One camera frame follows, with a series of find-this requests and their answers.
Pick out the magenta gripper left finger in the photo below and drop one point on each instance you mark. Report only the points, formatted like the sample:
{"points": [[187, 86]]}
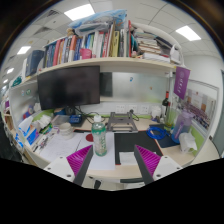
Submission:
{"points": [[79, 163]]}

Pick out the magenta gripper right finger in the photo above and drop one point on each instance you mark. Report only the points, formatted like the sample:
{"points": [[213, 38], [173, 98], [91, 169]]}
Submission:
{"points": [[147, 163]]}

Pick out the clear green-label water bottle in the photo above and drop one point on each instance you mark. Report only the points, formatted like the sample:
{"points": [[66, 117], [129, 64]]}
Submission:
{"points": [[99, 136]]}

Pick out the purple transparent water pitcher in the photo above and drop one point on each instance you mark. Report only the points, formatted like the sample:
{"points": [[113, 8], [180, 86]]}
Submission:
{"points": [[182, 125]]}

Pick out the small white note paper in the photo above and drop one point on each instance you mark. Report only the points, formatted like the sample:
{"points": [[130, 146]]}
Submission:
{"points": [[127, 158]]}

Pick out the red round coaster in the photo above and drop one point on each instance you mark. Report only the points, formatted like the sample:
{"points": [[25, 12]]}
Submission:
{"points": [[89, 137]]}

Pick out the white paper sheet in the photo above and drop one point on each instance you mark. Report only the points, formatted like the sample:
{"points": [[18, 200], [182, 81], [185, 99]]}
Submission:
{"points": [[60, 146]]}

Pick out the black desk mat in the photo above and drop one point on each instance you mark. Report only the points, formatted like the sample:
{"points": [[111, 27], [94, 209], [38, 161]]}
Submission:
{"points": [[125, 142]]}

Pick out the white ceramic bowl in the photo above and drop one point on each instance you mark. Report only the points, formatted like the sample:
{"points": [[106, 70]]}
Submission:
{"points": [[66, 130]]}

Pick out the blue small device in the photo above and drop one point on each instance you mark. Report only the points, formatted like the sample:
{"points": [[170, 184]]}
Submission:
{"points": [[75, 119]]}

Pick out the crumpled white tissue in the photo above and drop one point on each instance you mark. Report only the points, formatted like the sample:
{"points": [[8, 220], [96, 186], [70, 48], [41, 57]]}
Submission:
{"points": [[187, 142]]}

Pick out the grey metal laptop stand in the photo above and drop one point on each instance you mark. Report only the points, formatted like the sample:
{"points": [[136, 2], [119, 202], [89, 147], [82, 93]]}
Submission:
{"points": [[121, 123]]}

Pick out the dark glass bottle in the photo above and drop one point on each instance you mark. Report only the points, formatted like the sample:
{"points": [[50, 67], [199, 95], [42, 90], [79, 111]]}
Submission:
{"points": [[164, 106]]}

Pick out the black computer monitor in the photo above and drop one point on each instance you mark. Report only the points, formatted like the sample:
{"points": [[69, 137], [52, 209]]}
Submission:
{"points": [[72, 86]]}

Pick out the purple hanging banner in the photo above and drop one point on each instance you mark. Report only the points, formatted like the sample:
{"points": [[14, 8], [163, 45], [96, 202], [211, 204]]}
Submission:
{"points": [[181, 81]]}

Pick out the cream wooden shelf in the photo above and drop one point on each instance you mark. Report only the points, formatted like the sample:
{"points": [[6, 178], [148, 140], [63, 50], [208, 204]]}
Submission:
{"points": [[116, 64]]}

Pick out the dark blue binder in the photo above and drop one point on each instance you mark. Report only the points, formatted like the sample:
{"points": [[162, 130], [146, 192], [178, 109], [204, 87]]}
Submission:
{"points": [[33, 61]]}

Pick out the stack of books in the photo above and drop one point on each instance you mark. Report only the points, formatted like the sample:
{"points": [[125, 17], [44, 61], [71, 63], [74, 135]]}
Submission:
{"points": [[147, 45]]}

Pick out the yellow upright book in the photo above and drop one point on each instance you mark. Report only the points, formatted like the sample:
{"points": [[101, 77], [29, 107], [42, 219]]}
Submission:
{"points": [[115, 44]]}

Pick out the blue plastic bag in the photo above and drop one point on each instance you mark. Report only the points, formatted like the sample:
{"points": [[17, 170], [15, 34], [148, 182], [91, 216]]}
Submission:
{"points": [[99, 21]]}

